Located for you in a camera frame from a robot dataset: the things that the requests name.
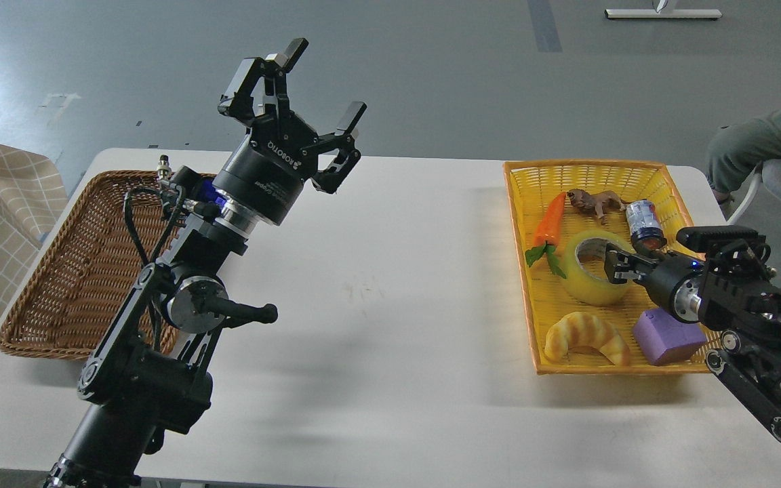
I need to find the small blue can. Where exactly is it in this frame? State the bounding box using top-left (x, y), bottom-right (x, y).
top-left (625, 199), bottom-right (667, 253)

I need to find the orange toy carrot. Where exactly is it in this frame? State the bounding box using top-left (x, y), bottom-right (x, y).
top-left (524, 192), bottom-right (567, 280)

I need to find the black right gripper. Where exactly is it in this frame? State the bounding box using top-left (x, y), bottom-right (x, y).
top-left (604, 244), bottom-right (704, 321)

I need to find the white stand base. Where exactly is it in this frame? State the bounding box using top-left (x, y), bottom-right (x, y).
top-left (603, 1), bottom-right (723, 20)

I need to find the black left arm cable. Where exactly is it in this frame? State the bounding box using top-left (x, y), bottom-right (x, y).
top-left (123, 188), bottom-right (186, 340)

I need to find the seated person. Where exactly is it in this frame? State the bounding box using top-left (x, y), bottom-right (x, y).
top-left (704, 109), bottom-right (781, 210)

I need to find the yellow tape roll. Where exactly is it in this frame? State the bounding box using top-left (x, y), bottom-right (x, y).
top-left (560, 230), bottom-right (633, 306)

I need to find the brown wicker basket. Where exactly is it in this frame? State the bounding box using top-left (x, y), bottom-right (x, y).
top-left (0, 170), bottom-right (178, 361)

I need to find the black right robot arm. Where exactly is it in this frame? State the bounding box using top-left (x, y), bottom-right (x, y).
top-left (604, 225), bottom-right (781, 442)

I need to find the yellow plastic basket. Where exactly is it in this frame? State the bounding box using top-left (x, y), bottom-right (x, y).
top-left (503, 159), bottom-right (724, 375)

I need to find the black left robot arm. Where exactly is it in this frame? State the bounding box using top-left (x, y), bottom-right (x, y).
top-left (44, 38), bottom-right (367, 487)

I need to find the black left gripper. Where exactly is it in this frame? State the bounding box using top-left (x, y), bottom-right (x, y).
top-left (211, 37), bottom-right (368, 228)

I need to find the toy croissant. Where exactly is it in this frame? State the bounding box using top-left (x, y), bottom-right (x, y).
top-left (544, 311), bottom-right (631, 367)

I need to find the brown toy animal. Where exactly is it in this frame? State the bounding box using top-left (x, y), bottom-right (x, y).
top-left (566, 188), bottom-right (631, 226)

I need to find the purple foam block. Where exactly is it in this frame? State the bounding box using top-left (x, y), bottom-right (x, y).
top-left (632, 308), bottom-right (707, 367)

